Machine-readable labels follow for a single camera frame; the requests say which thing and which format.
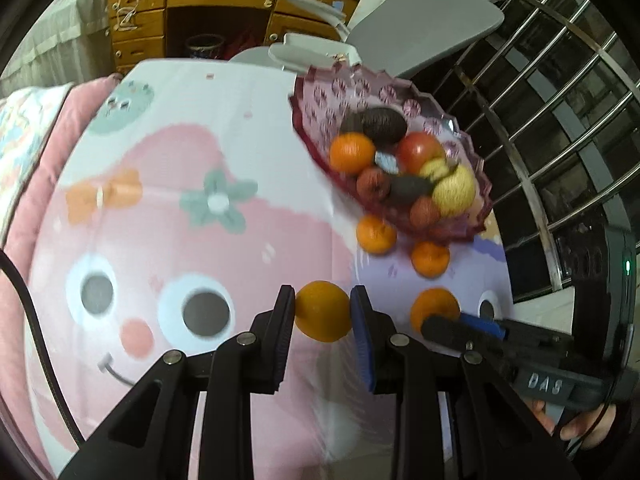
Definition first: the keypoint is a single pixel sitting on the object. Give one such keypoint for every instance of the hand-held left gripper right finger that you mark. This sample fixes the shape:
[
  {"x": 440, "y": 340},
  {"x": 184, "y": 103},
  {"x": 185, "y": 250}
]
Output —
[{"x": 364, "y": 340}]

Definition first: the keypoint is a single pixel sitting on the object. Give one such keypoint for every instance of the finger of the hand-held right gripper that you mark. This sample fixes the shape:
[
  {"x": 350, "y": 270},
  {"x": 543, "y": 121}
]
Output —
[
  {"x": 482, "y": 327},
  {"x": 450, "y": 331}
]

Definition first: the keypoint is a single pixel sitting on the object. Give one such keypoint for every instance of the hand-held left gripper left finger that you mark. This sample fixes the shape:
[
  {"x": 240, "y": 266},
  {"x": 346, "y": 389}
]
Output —
[{"x": 280, "y": 340}]

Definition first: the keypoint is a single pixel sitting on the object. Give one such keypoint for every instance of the orange tangerine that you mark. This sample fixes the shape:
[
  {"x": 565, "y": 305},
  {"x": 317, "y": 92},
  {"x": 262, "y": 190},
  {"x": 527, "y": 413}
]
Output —
[
  {"x": 435, "y": 305},
  {"x": 375, "y": 234},
  {"x": 352, "y": 152},
  {"x": 430, "y": 258},
  {"x": 322, "y": 310}
]

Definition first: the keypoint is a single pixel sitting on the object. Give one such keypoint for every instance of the small red fruit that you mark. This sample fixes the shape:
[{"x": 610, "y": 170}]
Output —
[
  {"x": 425, "y": 212},
  {"x": 372, "y": 183}
]

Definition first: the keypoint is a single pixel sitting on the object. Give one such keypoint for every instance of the yellow pear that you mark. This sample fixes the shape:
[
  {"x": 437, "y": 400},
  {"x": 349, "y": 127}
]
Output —
[{"x": 456, "y": 191}]

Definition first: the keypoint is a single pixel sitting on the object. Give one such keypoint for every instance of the dark overripe banana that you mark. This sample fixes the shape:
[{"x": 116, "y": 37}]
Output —
[{"x": 407, "y": 189}]

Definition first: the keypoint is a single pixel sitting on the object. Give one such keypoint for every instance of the red apple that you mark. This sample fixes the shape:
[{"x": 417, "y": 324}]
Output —
[{"x": 417, "y": 152}]

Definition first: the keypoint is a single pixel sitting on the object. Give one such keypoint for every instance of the dark avocado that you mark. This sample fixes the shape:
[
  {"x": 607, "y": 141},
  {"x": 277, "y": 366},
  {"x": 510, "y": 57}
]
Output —
[{"x": 384, "y": 124}]

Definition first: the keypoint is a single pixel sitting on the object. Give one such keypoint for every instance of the purple glass fruit bowl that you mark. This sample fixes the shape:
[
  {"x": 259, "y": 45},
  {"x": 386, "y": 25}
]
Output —
[{"x": 325, "y": 100}]

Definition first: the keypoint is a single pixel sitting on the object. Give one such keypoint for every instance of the person's right hand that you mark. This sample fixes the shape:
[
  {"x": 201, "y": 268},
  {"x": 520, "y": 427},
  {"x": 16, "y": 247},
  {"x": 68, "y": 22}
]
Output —
[{"x": 585, "y": 432}]

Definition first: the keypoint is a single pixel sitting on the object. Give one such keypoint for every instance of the white butterfly curtain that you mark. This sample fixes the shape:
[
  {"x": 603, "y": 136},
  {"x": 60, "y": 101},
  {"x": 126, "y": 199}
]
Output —
[{"x": 545, "y": 315}]

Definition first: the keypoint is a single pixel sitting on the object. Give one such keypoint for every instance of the cartoon printed tablecloth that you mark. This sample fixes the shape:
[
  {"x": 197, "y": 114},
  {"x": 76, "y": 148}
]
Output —
[{"x": 200, "y": 260}]

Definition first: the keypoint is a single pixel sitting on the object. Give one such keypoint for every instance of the metal window grille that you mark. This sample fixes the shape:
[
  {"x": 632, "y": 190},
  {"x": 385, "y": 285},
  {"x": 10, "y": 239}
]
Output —
[{"x": 550, "y": 135}]

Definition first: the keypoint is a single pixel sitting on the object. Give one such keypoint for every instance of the white tray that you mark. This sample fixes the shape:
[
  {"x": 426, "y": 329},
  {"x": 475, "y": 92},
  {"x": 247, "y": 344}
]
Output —
[{"x": 310, "y": 52}]

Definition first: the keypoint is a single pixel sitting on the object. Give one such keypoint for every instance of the pink bed cover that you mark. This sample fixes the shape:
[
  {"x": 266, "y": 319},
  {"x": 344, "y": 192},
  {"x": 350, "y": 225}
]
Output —
[{"x": 75, "y": 120}]

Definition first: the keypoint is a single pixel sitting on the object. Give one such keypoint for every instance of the glass jar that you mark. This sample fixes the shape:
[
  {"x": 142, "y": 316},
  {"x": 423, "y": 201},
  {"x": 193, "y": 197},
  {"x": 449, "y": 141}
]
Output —
[{"x": 205, "y": 46}]

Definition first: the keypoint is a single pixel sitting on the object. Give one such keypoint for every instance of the grey office chair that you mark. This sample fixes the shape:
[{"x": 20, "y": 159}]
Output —
[{"x": 425, "y": 25}]

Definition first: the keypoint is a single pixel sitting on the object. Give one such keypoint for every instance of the pastel patterned blanket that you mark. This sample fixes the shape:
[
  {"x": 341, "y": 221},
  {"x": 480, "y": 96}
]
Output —
[{"x": 25, "y": 130}]

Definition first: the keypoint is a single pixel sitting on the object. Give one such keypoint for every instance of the white lace furniture cover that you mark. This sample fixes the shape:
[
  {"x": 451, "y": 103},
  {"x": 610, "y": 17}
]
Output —
[{"x": 45, "y": 35}]

